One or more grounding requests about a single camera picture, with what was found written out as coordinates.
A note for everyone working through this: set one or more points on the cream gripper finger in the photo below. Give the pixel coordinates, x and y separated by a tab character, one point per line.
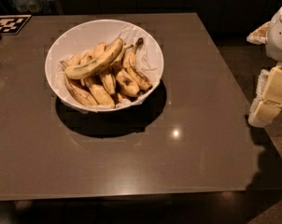
263	113

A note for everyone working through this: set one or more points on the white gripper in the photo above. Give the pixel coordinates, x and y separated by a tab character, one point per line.
279	34

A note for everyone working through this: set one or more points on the large top banana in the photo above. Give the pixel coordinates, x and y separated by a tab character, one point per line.
96	65

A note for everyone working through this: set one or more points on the spotted middle banana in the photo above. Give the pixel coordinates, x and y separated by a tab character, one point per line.
127	85

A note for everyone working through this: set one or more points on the right curved banana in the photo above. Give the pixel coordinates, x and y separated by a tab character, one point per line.
129	63

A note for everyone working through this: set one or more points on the small center banana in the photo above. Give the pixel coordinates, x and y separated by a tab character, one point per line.
108	81

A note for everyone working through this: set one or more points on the front center banana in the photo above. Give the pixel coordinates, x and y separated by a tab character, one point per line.
98	92

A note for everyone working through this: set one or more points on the white bowl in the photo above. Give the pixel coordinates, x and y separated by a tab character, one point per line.
149	58

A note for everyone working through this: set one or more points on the front left banana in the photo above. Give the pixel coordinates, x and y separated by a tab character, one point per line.
78	92

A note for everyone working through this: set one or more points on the black white marker tag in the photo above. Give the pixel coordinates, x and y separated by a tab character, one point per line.
12	24

